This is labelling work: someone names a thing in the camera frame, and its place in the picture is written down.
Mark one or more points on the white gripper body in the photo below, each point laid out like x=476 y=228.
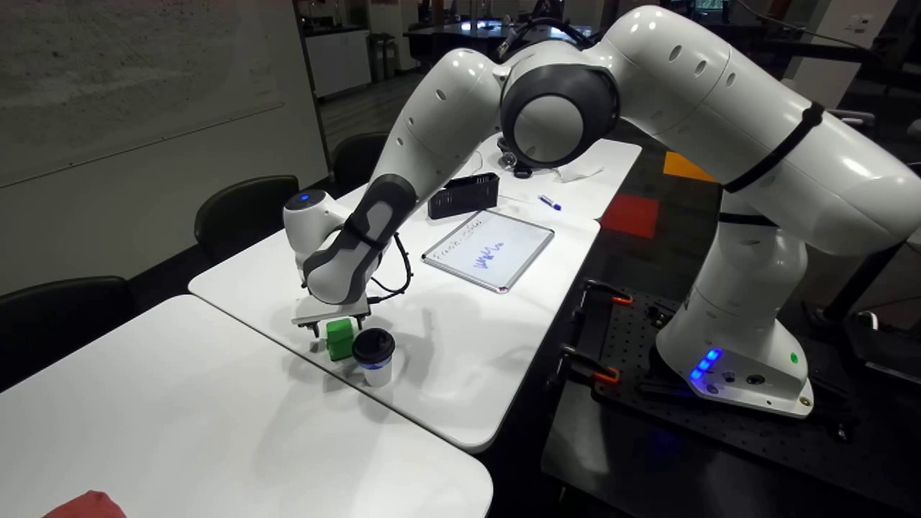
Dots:
x=332 y=313

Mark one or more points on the green eraser block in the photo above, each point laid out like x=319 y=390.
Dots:
x=341 y=340

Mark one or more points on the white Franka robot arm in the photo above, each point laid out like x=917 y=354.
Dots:
x=672 y=77

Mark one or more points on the blue whiteboard marker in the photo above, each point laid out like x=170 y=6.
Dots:
x=547 y=202

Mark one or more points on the paper cup with black lid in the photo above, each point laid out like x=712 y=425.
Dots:
x=374 y=363

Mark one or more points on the dark office chair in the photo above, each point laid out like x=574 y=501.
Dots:
x=246 y=210
x=59 y=320
x=361 y=159

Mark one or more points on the black rectangular box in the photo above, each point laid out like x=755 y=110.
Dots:
x=465 y=193

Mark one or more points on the white background cabinet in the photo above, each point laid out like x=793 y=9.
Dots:
x=334 y=59

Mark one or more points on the clear plastic spoon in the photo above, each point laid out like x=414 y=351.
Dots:
x=578 y=174

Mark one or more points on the red flat object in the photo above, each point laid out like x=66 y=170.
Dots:
x=86 y=507

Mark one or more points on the dark background table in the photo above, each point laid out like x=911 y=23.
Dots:
x=450 y=32

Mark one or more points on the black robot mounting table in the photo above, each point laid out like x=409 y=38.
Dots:
x=672 y=461

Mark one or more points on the black stand pole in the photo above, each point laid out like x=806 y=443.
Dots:
x=863 y=277

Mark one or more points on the large wall whiteboard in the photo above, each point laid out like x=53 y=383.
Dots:
x=125 y=77

